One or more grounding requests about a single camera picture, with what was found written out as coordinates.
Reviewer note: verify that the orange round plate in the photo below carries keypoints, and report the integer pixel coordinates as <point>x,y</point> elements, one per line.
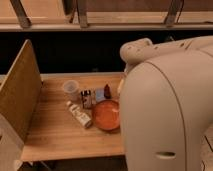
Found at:
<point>105,115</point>

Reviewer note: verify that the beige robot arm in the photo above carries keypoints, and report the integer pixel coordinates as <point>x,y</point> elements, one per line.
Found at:
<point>166,103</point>

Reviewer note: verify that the wooden shelf rail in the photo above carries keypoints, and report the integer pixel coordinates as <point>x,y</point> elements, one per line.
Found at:
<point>105,15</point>

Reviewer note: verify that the white lying bottle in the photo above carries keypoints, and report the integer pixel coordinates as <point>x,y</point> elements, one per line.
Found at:
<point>82,117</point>

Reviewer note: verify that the small dark can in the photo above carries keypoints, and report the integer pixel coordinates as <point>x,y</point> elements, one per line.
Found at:
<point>86,99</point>

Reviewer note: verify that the left wooden divider panel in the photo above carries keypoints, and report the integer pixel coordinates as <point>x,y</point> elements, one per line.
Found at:
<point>19,92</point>

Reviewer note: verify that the small brown bottle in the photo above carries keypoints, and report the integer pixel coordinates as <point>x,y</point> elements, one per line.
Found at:
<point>107,92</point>

